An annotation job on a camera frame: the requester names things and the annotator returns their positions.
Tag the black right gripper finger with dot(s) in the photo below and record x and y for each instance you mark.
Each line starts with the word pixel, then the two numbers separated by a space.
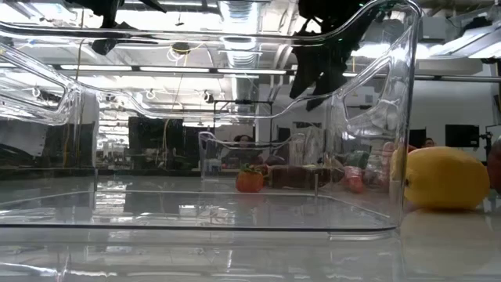
pixel 303 76
pixel 330 78

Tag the small orange-red tomato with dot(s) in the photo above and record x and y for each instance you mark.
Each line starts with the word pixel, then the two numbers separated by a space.
pixel 249 183

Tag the yellow lemon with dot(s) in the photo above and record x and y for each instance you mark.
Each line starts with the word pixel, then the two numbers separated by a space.
pixel 446 180

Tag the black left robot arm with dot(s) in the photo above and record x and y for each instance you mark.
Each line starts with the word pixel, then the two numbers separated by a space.
pixel 107 11

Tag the reddish brown round produce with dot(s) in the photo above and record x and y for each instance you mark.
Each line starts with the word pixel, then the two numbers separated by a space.
pixel 496 166

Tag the person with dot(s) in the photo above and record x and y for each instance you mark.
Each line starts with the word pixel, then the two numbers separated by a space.
pixel 244 152
pixel 428 142

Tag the large clear plastic bin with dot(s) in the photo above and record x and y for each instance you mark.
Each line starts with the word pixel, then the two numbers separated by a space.
pixel 195 213

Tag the silver ventilation duct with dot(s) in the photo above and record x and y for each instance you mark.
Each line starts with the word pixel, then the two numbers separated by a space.
pixel 238 43

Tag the black wall monitor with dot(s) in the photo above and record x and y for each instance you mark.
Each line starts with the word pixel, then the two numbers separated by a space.
pixel 417 138
pixel 462 136

